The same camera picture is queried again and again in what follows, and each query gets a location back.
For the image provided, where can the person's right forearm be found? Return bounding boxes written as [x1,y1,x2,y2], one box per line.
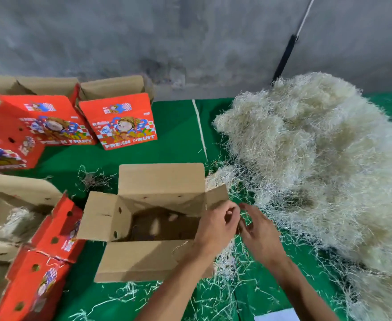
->
[269,257,340,321]

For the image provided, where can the white pole with black grip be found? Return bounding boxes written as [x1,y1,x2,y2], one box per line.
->
[271,0,317,86]

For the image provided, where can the person's left forearm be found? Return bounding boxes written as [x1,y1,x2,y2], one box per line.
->
[136,251,215,321]

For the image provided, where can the person's right hand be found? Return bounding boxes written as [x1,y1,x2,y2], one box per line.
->
[238,202,290,268]

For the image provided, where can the pile of shredded paper filler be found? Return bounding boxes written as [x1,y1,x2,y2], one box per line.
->
[206,71,392,321]

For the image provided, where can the white printed paper sheet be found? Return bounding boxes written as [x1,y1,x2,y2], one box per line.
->
[253,307,300,321]

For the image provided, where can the group of red fruit boxes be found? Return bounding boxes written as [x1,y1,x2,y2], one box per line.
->
[0,74,158,173]

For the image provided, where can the person's left hand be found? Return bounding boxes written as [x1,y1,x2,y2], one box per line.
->
[193,200,242,259]

